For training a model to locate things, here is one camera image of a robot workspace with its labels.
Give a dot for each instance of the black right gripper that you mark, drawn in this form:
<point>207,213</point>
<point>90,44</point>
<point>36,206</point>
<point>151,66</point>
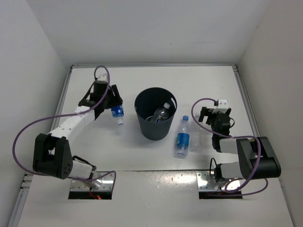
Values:
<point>205,112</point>

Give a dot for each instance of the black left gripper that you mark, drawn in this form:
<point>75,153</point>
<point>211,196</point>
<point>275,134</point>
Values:
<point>117,100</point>

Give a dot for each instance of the small blue-label plastic bottle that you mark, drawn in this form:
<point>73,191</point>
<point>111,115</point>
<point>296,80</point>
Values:
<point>118,113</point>

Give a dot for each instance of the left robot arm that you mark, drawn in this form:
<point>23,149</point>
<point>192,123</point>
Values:
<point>52,151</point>

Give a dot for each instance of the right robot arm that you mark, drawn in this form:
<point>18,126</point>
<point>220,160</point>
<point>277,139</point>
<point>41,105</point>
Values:
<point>249,151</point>

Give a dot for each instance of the dark grey waste bin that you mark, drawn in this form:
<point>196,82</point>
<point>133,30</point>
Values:
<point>145,106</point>

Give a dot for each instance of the dark-label bottle in bin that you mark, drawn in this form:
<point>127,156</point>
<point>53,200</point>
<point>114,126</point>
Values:
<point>160,114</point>

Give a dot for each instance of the clear unlabelled plastic bottle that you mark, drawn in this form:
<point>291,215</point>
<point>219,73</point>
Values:
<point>196,137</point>

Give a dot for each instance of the blue-cap blue-label water bottle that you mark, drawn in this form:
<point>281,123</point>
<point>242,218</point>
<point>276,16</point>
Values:
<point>182,140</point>

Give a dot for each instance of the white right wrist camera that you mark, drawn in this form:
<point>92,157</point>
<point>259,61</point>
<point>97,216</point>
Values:
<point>221,106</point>

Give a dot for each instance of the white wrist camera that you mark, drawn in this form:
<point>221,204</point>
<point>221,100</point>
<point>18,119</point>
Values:
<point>103,77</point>
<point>221,106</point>

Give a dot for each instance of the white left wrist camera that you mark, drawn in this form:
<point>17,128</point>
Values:
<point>103,77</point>

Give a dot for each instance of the aluminium table edge rail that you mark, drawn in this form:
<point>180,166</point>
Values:
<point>246,101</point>

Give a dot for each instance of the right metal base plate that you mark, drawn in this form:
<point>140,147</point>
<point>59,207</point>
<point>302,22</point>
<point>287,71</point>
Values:
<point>206,183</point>

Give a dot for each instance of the metal base plate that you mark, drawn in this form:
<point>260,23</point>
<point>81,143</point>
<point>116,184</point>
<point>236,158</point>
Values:
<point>105,182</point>
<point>206,183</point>

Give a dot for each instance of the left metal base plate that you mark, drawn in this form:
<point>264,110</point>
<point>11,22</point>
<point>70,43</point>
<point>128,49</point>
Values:
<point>105,182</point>

